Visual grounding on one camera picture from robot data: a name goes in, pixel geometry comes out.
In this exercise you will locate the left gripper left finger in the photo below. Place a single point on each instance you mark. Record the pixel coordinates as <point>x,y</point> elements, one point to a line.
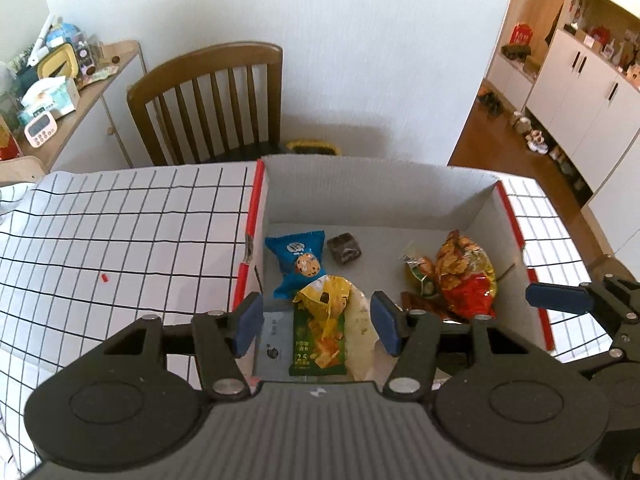
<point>220,339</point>

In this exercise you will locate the pale yellow snack packet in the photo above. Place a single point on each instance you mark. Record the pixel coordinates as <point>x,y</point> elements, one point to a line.
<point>360,337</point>

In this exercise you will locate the yellow black dustpan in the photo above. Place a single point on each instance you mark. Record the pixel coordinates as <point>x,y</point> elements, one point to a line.
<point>312,147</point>

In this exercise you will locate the wooden chair behind table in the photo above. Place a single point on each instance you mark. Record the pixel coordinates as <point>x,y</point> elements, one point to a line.
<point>218,104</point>

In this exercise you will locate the small dark brown candy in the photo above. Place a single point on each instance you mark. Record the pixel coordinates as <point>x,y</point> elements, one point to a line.
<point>344,248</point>

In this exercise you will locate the white digital timer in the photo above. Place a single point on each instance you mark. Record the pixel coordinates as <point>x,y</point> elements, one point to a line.
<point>40,129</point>

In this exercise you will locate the orange yellow chip bag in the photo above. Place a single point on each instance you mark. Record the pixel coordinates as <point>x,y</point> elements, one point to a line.
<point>465,277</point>

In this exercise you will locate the white side cabinet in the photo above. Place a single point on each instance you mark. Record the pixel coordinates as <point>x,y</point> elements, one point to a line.
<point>99,135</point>

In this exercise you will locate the red cardboard box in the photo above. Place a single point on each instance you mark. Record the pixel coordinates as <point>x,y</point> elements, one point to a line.
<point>389,207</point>

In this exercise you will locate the tissue box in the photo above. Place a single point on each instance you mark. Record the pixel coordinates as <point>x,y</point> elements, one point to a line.
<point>57,95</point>

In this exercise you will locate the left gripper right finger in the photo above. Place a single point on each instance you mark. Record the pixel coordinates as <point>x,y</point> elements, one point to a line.
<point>412,338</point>

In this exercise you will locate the green cracker packet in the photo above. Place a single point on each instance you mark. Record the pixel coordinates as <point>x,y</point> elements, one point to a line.
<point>315,353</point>

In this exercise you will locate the brown foil snack bag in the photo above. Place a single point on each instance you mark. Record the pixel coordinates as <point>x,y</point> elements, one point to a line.
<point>423,294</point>

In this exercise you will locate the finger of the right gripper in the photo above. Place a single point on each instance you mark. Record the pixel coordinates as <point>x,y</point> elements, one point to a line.
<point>578,299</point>

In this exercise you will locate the white wall cabinets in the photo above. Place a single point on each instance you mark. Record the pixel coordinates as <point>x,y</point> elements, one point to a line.
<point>573,66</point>

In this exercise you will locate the blue cookie packet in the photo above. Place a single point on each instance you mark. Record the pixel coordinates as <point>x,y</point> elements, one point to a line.
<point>299,258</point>

